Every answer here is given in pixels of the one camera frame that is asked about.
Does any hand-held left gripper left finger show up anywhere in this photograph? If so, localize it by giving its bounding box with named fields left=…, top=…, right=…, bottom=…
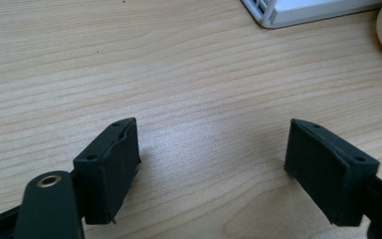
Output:
left=72, top=117, right=142, bottom=226

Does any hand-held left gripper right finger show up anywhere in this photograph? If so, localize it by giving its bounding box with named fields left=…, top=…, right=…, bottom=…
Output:
left=284, top=118, right=381, bottom=227

